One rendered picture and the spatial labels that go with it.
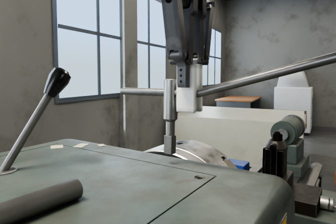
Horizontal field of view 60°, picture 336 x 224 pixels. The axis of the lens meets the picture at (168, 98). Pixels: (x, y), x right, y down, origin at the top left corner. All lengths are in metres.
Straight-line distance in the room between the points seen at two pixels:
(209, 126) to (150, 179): 4.09
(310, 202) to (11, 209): 0.97
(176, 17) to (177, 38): 0.03
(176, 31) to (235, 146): 4.08
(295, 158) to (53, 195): 1.50
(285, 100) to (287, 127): 5.75
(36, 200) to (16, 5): 2.47
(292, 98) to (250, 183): 7.03
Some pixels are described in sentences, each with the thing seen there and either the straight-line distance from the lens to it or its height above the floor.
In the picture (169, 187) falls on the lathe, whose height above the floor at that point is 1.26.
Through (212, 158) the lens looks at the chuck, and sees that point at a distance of 0.63.
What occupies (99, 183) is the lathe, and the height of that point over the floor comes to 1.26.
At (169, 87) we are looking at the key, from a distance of 0.43.
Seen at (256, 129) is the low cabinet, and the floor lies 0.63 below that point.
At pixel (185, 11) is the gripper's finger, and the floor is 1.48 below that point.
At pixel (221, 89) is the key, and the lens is 0.40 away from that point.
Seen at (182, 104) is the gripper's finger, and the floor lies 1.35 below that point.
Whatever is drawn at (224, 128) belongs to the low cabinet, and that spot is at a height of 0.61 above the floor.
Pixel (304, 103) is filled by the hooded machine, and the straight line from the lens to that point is 7.40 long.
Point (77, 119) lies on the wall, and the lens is 3.14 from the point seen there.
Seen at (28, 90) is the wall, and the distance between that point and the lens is 2.72.
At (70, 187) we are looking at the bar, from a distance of 0.34.
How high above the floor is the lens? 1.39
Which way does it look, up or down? 4 degrees down
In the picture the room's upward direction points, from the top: straight up
